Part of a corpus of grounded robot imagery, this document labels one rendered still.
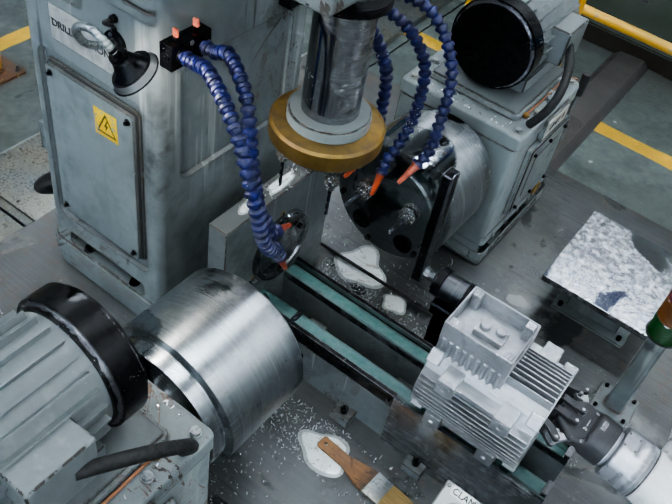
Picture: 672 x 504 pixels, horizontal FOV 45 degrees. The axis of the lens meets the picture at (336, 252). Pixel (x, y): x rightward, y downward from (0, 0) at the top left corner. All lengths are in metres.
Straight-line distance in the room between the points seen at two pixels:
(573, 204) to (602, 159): 1.63
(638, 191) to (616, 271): 1.86
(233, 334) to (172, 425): 0.17
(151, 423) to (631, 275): 1.11
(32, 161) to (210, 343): 1.52
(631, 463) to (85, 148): 1.00
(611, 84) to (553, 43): 2.51
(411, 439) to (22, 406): 0.76
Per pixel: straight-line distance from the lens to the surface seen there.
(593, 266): 1.79
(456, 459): 1.42
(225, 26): 1.27
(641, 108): 4.18
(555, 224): 2.03
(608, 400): 1.70
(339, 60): 1.14
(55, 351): 0.92
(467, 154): 1.57
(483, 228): 1.78
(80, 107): 1.38
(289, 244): 1.51
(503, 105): 1.68
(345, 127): 1.21
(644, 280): 1.82
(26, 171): 2.55
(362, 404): 1.49
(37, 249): 1.79
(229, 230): 1.32
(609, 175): 3.66
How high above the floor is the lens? 2.08
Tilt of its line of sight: 46 degrees down
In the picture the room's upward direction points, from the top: 12 degrees clockwise
